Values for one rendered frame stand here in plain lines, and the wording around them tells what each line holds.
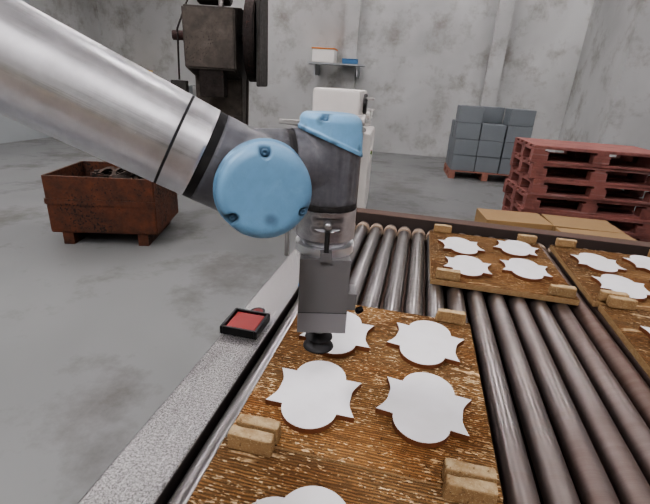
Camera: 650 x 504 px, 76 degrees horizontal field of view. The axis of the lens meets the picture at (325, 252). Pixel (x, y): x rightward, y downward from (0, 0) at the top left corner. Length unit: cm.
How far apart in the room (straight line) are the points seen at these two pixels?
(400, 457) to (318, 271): 26
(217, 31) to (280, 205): 534
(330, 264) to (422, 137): 975
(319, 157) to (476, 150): 732
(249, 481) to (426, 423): 25
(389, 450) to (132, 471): 32
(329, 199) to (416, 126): 973
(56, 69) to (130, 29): 1191
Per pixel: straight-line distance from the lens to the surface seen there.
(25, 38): 34
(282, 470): 57
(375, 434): 62
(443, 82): 1019
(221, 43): 561
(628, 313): 117
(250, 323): 84
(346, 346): 76
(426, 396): 68
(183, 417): 68
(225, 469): 58
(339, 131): 47
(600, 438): 79
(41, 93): 34
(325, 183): 48
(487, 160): 782
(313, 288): 52
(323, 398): 65
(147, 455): 64
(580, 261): 141
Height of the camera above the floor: 137
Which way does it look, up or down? 22 degrees down
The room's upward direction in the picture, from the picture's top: 4 degrees clockwise
